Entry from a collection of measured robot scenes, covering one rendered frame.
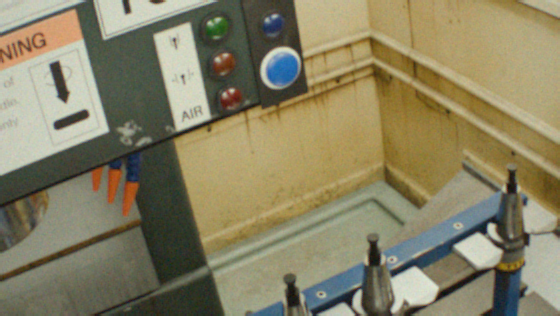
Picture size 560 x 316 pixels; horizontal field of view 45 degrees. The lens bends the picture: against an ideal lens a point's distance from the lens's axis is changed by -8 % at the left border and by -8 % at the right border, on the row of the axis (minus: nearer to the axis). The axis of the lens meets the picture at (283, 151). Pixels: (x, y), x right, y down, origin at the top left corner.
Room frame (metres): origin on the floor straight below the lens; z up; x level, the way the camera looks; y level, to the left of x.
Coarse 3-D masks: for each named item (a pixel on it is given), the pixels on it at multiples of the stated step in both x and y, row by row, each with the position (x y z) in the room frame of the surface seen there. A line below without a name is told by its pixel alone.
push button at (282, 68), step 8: (272, 56) 0.55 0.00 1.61; (280, 56) 0.55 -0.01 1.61; (288, 56) 0.55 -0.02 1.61; (272, 64) 0.55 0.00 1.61; (280, 64) 0.55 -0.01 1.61; (288, 64) 0.55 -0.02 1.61; (296, 64) 0.56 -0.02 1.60; (272, 72) 0.55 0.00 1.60; (280, 72) 0.55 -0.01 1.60; (288, 72) 0.55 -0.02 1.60; (296, 72) 0.55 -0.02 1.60; (272, 80) 0.55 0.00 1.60; (280, 80) 0.55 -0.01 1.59; (288, 80) 0.55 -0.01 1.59
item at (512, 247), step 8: (528, 224) 0.73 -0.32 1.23; (488, 232) 0.74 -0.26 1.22; (528, 232) 0.72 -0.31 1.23; (496, 240) 0.72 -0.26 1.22; (504, 240) 0.71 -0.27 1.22; (512, 240) 0.71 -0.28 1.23; (520, 240) 0.70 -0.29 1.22; (528, 240) 0.72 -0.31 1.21; (504, 248) 0.71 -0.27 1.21; (512, 248) 0.71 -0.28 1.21; (520, 248) 0.71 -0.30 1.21; (512, 256) 0.70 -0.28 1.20
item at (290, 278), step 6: (288, 276) 0.61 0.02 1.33; (294, 276) 0.61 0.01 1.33; (288, 282) 0.60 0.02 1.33; (294, 282) 0.60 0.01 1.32; (288, 288) 0.61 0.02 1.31; (294, 288) 0.61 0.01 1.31; (288, 294) 0.60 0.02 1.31; (294, 294) 0.60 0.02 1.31; (300, 294) 0.61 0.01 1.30; (288, 300) 0.60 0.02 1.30; (294, 300) 0.60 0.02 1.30; (300, 300) 0.61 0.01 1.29
